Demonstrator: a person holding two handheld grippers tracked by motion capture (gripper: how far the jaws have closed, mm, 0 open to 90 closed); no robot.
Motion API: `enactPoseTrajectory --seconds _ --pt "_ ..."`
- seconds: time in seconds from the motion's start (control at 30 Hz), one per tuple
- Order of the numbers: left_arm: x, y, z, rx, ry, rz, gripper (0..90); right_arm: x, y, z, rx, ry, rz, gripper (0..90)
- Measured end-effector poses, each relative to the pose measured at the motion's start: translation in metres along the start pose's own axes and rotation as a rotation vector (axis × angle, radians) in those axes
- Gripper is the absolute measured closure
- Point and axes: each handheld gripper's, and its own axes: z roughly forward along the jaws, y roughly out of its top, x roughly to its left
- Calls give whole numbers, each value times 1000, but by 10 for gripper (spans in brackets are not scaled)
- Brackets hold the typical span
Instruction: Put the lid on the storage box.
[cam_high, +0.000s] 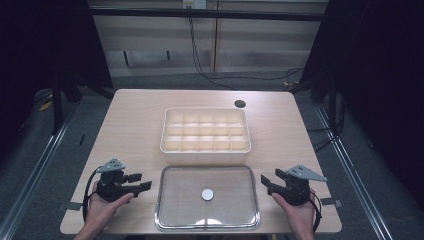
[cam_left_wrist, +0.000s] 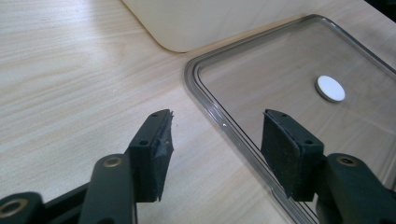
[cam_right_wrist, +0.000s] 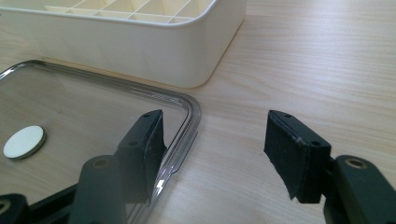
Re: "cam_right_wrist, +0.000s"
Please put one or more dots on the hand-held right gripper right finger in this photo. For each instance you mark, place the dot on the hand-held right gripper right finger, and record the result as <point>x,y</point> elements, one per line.
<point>299,158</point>

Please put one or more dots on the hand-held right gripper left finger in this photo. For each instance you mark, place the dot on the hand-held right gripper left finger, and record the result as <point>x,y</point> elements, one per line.
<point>137,161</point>

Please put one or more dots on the clear smoked plastic lid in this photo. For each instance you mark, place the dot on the clear smoked plastic lid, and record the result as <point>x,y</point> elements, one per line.
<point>77,102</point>

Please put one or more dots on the cream compartment storage box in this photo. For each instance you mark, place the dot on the cream compartment storage box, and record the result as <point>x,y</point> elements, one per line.
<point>124,46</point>

